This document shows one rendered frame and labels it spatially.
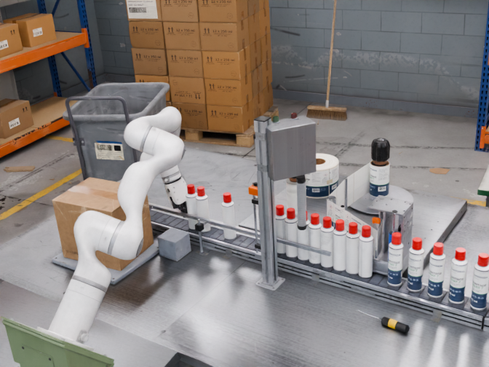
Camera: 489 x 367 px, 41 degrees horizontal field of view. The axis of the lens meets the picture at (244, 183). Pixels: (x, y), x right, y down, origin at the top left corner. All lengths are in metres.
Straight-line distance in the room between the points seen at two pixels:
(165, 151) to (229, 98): 3.66
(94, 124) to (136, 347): 2.74
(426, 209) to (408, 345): 0.89
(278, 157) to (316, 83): 4.95
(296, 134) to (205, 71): 3.76
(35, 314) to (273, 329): 0.89
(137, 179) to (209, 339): 0.60
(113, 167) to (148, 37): 1.65
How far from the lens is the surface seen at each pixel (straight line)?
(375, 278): 2.51
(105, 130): 4.82
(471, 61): 6.69
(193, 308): 2.47
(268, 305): 2.45
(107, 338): 2.40
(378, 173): 2.97
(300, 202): 2.36
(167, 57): 6.17
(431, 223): 2.90
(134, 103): 5.49
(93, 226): 2.20
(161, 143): 2.34
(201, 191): 2.76
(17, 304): 2.69
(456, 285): 2.36
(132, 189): 2.26
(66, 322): 2.16
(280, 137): 2.24
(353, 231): 2.43
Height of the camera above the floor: 2.25
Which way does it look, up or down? 25 degrees down
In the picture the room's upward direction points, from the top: 4 degrees counter-clockwise
